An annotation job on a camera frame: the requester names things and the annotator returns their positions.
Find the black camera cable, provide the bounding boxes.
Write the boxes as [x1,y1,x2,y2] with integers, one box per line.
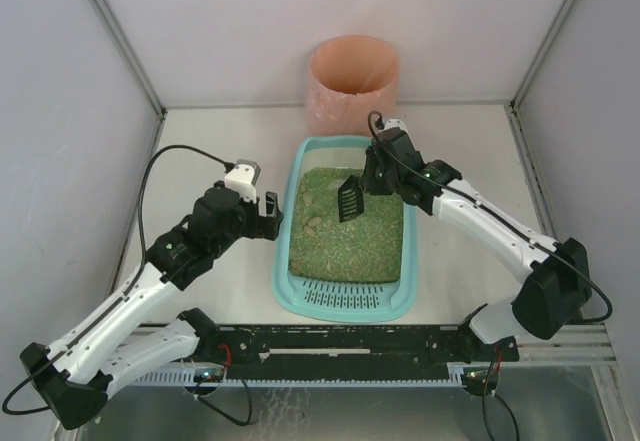
[0,144,235,417]
[367,110,614,323]

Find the pink lined trash bin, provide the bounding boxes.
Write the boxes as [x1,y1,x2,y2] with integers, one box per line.
[305,35,400,136]

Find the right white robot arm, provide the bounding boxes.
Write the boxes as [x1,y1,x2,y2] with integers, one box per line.
[360,127,593,362]

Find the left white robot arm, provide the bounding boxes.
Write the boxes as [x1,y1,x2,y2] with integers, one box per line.
[20,182,283,430]

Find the right black camera cable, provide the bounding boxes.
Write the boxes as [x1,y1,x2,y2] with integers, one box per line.
[367,110,614,323]

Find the green cat litter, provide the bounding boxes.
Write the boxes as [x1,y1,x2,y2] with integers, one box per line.
[289,167,404,283]

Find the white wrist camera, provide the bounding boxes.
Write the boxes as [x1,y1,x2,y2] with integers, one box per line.
[374,117,407,135]
[223,159,261,204]

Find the left base power cable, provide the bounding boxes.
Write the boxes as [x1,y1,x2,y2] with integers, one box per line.
[192,343,251,426]

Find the white slotted cable duct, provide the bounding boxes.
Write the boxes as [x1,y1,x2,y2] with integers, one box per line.
[132,366,486,388]

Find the teal plastic litter box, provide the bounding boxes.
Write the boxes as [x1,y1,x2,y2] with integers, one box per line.
[272,135,419,323]

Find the left black camera cable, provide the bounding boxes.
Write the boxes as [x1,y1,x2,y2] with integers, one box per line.
[0,144,235,417]

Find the base power cable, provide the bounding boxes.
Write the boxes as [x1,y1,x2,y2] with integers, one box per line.
[462,348,521,441]
[192,343,251,426]

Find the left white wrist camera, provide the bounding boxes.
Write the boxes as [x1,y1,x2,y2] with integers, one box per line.
[223,159,261,204]

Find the black litter scoop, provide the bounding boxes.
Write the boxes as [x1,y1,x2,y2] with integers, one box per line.
[337,175,364,223]

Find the right base power cable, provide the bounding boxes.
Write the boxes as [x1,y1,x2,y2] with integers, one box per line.
[462,348,521,441]

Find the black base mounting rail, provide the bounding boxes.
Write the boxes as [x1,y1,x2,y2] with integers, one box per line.
[184,324,519,380]

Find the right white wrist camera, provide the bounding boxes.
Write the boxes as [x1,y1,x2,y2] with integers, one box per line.
[374,117,407,135]

